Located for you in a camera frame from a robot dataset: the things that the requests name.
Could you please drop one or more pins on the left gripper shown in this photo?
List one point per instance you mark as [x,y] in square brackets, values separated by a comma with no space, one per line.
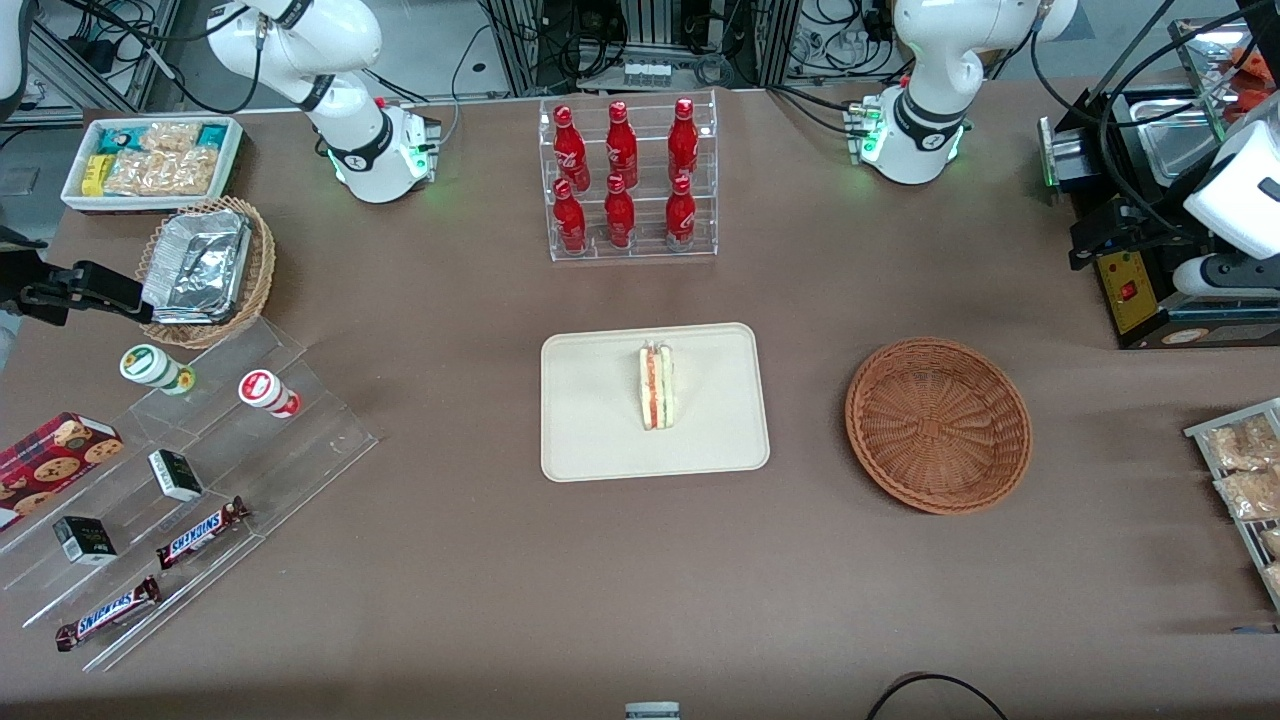
[1147,229]

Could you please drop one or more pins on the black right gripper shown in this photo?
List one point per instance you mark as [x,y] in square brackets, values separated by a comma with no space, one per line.
[18,283]

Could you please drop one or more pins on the triangle sandwich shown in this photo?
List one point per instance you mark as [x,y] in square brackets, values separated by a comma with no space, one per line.
[657,385]

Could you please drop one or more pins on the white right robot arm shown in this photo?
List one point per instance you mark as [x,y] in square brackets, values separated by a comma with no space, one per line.
[350,140]

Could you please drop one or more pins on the light wicker basket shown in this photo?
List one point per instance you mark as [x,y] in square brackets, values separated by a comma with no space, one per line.
[258,270]

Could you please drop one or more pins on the brown wicker basket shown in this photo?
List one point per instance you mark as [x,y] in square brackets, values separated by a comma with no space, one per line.
[940,425]

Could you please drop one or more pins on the metal snack tray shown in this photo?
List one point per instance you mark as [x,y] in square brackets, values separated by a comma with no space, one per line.
[1250,545]

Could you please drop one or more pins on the beige plastic tray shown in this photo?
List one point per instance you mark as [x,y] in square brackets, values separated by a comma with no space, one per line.
[600,400]

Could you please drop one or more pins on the black food warmer machine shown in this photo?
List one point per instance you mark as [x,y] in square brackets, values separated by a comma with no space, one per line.
[1135,305]

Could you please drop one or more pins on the green sunflower yogurt cup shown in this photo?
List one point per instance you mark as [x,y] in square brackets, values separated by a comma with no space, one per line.
[145,365]

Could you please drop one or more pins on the aluminium foil container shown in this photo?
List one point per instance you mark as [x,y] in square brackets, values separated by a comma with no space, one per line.
[200,260]
[190,319]

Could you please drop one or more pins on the steel food pan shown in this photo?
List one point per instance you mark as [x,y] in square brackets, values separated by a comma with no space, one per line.
[1180,150]

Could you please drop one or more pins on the yellow snack pack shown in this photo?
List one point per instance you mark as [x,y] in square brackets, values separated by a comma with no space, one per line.
[95,175]

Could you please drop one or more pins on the clear nut snack pack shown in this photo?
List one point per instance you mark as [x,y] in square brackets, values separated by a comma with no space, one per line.
[170,136]
[198,170]
[140,175]

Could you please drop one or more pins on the teal snack pack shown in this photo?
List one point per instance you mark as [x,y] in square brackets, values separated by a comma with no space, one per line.
[118,138]
[212,135]

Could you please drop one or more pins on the white snack bin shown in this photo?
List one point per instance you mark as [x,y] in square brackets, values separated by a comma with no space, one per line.
[232,160]

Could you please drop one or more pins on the red strawberry yogurt cup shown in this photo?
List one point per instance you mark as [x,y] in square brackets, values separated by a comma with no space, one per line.
[262,388]

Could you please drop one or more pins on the red tartan cookie box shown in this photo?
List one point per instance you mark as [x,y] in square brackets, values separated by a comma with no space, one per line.
[50,465]

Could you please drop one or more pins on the small black carton box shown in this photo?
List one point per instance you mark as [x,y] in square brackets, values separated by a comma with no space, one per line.
[175,475]
[85,540]

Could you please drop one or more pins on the clear acrylic stepped stand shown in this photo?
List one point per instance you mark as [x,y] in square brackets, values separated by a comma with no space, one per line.
[250,470]

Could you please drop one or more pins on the clear cracker snack pack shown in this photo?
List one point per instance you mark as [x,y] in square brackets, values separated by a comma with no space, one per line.
[1250,495]
[1240,445]
[1270,542]

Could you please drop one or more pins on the Snickers chocolate bar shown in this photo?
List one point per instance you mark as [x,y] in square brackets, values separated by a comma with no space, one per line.
[200,533]
[108,613]

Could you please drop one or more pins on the red cola bottle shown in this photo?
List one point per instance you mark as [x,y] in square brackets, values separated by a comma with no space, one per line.
[680,218]
[619,220]
[683,145]
[621,150]
[571,150]
[570,225]

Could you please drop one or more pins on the clear acrylic bottle rack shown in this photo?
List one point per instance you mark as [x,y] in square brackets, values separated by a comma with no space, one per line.
[645,245]

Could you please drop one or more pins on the white power strip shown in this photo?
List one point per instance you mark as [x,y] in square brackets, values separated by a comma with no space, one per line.
[647,73]

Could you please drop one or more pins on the small grey device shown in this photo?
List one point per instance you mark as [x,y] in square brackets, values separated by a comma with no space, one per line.
[652,711]

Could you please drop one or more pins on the aluminium frame rack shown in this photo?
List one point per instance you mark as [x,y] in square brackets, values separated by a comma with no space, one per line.
[560,40]

